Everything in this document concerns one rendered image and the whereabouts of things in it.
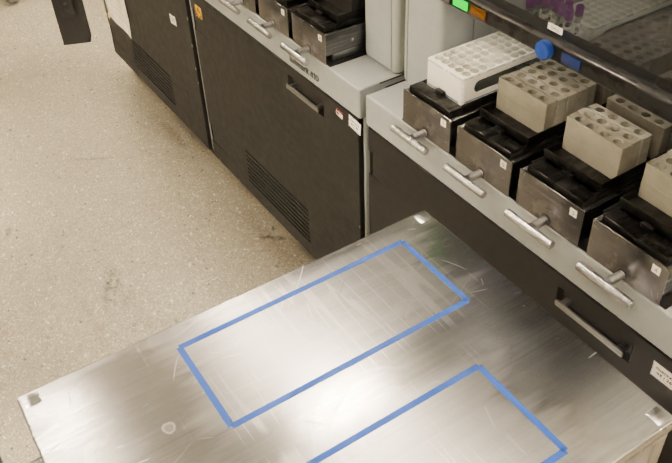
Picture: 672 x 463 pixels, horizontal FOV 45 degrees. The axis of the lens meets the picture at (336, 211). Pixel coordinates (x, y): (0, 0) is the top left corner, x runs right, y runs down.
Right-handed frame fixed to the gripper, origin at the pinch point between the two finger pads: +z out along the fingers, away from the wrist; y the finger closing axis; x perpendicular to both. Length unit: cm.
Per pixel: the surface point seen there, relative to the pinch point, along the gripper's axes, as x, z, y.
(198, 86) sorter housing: 9, 86, -131
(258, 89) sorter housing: 25, 68, -93
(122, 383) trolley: -1.7, 36.8, 21.9
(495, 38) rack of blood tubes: 67, 34, -42
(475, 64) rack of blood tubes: 60, 34, -34
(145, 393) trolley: 0.9, 36.8, 24.0
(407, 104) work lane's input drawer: 48, 42, -36
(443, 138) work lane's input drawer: 52, 43, -27
